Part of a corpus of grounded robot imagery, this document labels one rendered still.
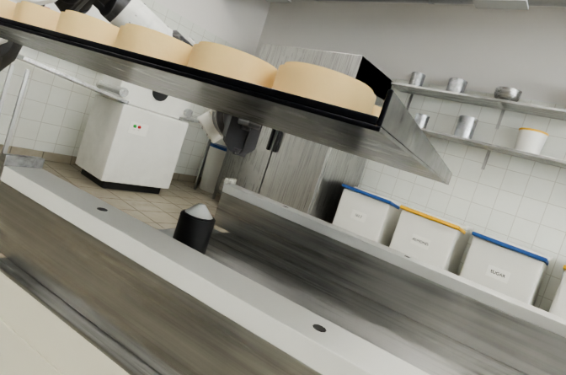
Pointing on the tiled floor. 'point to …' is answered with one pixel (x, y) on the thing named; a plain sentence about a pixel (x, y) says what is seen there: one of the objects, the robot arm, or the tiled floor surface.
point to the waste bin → (212, 167)
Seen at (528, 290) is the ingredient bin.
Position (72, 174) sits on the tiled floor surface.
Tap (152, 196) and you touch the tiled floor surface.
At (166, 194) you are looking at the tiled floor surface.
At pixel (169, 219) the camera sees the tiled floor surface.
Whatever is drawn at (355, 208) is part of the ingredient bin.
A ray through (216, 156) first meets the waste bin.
